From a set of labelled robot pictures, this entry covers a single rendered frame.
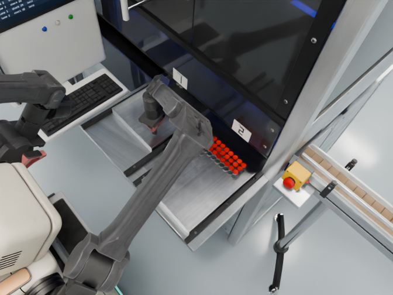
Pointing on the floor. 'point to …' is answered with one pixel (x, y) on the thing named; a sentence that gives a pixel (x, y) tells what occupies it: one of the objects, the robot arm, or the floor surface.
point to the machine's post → (313, 98)
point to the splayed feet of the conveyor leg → (278, 255)
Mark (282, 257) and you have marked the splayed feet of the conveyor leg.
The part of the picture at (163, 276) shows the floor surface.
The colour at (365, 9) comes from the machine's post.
